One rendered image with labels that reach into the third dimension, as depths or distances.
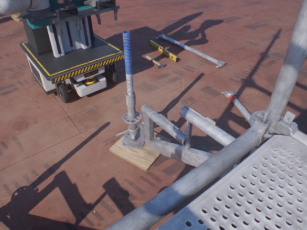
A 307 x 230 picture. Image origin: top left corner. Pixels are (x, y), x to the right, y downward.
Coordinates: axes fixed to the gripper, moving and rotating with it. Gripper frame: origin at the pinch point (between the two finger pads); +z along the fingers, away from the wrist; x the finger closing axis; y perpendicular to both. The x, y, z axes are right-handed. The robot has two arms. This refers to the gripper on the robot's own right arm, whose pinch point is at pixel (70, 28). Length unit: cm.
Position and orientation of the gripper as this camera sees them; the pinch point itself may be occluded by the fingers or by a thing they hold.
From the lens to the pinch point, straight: 170.6
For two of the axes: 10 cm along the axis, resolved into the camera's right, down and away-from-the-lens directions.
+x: -7.8, 4.0, -4.8
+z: 0.0, 7.7, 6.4
